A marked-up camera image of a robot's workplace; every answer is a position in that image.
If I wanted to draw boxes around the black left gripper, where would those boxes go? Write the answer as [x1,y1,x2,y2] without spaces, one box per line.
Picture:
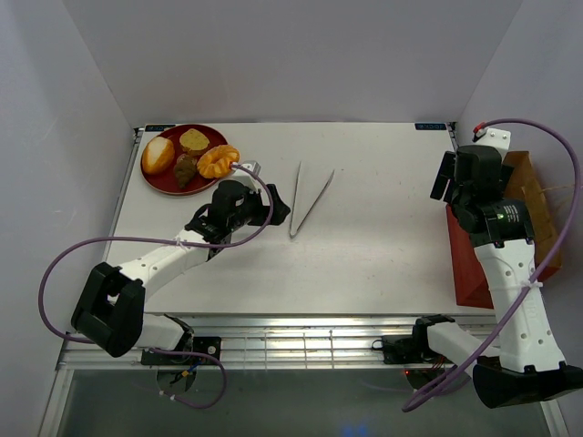
[228,185,290,232]

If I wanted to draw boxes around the stainless steel tongs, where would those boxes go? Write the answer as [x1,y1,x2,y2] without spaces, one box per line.
[288,161,335,240]

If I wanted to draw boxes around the orange ring doughnut bread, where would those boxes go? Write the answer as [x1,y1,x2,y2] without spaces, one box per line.
[197,145,240,179]

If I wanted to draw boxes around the red and brown paper bag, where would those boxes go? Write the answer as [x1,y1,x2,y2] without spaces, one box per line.
[445,150,564,310]

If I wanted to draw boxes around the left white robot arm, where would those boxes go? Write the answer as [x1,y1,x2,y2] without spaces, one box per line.
[71,180,291,364]

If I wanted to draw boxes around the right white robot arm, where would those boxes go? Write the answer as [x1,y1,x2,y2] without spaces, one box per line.
[403,146,582,412]

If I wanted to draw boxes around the tan sliced bread piece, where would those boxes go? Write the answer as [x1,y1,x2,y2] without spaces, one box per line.
[179,128,210,156]

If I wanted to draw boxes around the white round bread roll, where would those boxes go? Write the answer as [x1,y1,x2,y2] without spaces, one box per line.
[141,137,175,175]

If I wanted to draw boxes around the blue label sticker right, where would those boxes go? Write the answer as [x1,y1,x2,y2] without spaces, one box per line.
[414,123,447,131]

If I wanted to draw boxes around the blue label sticker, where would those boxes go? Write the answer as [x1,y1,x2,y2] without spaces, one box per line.
[414,123,447,131]
[144,124,175,132]

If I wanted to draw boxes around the small brown chocolate croissant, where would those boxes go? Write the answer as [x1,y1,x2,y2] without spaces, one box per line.
[173,154,198,189]

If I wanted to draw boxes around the red round plate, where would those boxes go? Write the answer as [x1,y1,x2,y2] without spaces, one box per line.
[140,124,228,196]

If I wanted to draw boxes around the blue label sticker left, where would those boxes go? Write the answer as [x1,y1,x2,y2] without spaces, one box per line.
[144,124,175,132]

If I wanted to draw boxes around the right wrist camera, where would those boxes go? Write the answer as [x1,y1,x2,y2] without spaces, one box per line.
[472,124,511,157]

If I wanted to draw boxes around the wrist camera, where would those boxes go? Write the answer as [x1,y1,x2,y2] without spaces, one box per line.
[472,124,511,157]
[237,160,261,176]

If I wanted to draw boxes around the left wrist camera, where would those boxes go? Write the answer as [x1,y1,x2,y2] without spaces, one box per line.
[237,160,261,176]

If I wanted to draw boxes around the aluminium rail frame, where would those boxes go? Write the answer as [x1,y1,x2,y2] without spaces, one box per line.
[56,121,570,437]

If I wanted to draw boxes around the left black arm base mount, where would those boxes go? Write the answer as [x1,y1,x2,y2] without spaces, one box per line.
[140,336,222,367]

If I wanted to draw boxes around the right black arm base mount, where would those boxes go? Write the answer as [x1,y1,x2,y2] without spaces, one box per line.
[371,335,449,367]

